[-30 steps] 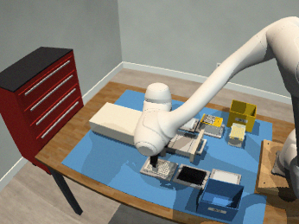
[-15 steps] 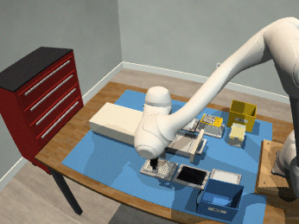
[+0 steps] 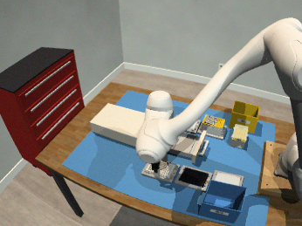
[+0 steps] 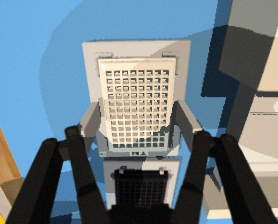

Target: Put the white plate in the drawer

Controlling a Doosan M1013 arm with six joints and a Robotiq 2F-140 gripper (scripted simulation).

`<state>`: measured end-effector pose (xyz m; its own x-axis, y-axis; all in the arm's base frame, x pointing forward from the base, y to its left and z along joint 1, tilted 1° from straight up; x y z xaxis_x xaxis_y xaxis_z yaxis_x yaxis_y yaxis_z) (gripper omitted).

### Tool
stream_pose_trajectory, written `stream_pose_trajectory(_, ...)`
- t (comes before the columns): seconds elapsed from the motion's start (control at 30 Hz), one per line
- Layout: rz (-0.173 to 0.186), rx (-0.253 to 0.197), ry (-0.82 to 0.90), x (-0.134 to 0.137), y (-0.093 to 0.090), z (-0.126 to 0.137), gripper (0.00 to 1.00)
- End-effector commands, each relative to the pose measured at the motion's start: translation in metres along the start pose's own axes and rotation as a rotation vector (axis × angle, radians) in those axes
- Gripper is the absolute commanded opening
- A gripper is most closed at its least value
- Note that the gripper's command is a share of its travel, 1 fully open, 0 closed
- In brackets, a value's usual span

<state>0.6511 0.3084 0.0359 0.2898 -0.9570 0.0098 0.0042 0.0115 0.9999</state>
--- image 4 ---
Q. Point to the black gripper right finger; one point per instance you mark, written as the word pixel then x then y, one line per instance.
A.
pixel 246 201

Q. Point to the black multi-well plate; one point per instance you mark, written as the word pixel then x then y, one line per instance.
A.
pixel 140 188

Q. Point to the white multi-well plate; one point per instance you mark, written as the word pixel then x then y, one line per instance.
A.
pixel 137 103

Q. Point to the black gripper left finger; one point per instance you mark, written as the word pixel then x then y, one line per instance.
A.
pixel 34 202

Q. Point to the blue open-top bin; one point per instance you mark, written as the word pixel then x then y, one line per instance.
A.
pixel 65 221

